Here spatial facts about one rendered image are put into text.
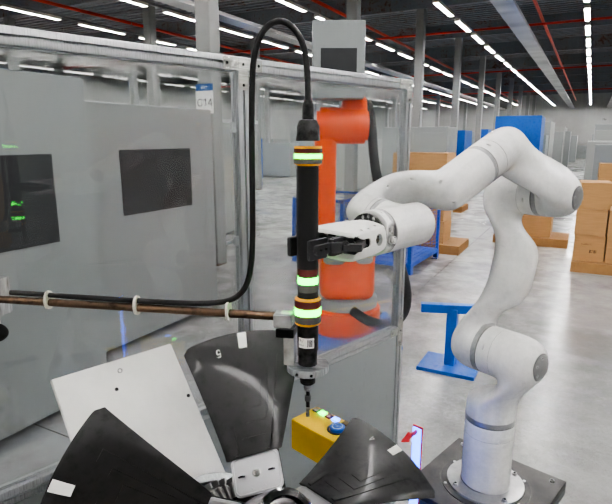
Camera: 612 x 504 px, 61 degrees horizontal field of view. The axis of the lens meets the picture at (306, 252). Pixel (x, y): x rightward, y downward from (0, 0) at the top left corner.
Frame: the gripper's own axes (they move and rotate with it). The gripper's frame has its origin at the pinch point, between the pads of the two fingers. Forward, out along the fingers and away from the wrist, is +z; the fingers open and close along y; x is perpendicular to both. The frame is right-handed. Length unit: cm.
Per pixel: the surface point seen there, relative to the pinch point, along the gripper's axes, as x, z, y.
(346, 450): -45.3, -15.1, 4.3
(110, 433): -24.4, 29.7, 10.8
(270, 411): -31.3, 1.6, 8.1
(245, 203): -3, -44, 71
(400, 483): -48, -17, -7
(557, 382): -169, -337, 70
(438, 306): -116, -294, 149
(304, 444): -63, -30, 32
